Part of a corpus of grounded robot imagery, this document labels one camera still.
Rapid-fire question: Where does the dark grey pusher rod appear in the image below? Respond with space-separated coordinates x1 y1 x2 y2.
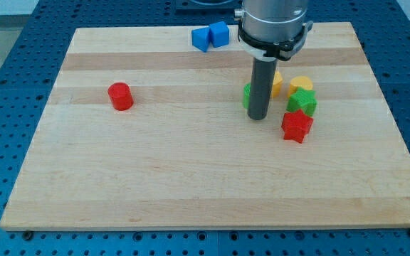
247 58 277 120

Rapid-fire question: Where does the red star block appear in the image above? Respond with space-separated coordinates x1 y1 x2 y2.
281 110 314 144

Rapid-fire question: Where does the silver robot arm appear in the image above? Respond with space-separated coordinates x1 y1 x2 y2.
234 0 313 121

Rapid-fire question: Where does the green star block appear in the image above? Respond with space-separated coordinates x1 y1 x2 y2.
286 87 317 117

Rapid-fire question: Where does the green block behind rod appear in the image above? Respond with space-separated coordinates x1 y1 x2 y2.
242 83 251 110

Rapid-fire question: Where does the yellow block behind rod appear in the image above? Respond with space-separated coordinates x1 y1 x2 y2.
270 71 283 98

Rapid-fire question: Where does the yellow cylinder block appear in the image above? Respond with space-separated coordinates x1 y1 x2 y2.
287 76 313 97

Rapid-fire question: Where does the blue cube block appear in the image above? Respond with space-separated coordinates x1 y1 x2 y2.
209 21 229 48

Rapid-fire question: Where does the blue triangular block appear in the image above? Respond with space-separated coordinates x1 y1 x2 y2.
191 27 210 53

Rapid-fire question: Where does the wooden board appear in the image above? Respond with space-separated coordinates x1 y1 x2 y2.
0 22 410 231

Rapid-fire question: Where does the red cylinder block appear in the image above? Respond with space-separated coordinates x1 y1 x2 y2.
107 82 134 111

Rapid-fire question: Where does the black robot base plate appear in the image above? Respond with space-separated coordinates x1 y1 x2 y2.
173 0 243 13

